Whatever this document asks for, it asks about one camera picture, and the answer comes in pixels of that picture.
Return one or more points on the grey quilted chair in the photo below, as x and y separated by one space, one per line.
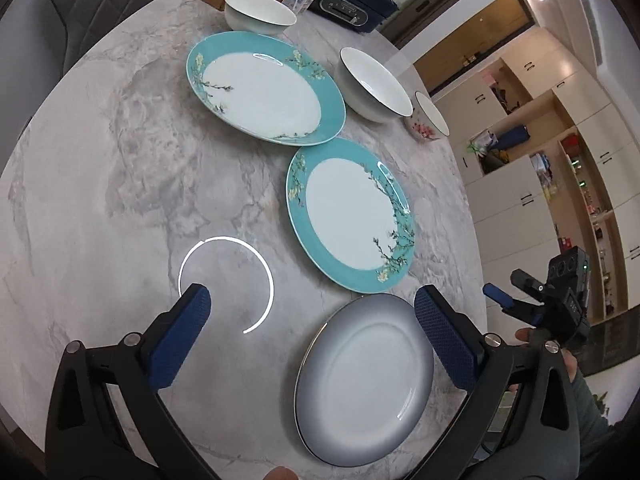
75 0

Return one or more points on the person's left hand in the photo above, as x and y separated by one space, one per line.
280 474

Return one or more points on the teal floral rim plate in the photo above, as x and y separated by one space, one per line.
345 215
265 90

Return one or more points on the person's right hand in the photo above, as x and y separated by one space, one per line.
570 367

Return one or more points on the small pink floral bowl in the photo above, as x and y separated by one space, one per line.
430 116

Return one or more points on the plain white bowl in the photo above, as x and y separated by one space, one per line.
260 10

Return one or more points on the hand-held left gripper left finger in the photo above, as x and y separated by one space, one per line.
192 312

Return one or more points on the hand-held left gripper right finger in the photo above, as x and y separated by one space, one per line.
445 340

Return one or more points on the grey plate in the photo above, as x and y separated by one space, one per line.
365 380

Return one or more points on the person's right forearm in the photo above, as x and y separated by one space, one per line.
595 422

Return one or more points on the white cabinet wall unit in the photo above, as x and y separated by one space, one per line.
505 190

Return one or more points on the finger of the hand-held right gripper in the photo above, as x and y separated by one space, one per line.
525 280
496 294

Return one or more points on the blue bag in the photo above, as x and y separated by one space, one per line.
515 136

